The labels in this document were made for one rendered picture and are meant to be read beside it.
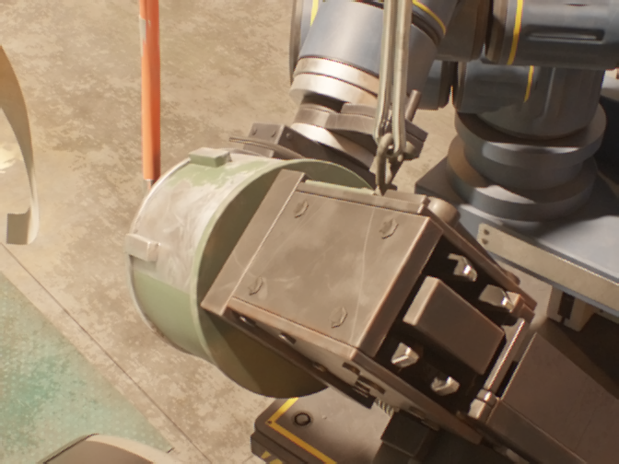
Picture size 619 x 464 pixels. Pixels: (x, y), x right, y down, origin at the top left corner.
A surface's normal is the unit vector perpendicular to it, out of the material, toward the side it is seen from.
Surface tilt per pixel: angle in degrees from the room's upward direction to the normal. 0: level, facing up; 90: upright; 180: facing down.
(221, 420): 0
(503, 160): 90
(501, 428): 65
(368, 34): 44
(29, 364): 0
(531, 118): 90
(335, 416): 0
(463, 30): 86
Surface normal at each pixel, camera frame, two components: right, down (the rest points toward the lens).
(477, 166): -0.87, 0.32
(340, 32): -0.44, -0.26
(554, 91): 0.05, 0.65
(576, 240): 0.00, -0.76
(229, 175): -0.39, -0.83
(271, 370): 0.54, 0.14
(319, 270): -0.67, -0.51
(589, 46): -0.12, 0.74
